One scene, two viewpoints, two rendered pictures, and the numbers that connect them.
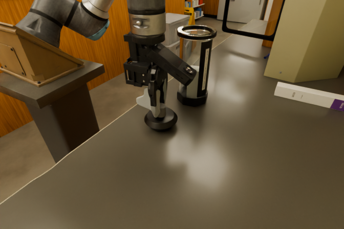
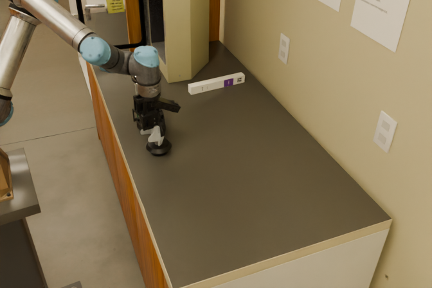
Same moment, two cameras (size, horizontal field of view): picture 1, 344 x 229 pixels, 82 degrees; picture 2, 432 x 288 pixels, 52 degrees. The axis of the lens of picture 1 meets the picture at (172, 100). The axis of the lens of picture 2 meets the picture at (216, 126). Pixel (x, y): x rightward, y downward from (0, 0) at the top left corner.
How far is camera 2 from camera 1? 1.22 m
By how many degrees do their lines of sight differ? 45
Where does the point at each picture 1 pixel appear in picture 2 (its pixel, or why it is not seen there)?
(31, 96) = (27, 206)
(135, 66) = (150, 115)
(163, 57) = (164, 102)
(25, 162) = not seen: outside the picture
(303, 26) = (183, 39)
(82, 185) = (171, 196)
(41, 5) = not seen: outside the picture
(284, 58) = (179, 64)
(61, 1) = not seen: outside the picture
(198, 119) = (173, 134)
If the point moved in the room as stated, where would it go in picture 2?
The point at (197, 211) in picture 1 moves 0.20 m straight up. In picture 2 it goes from (225, 165) to (227, 117)
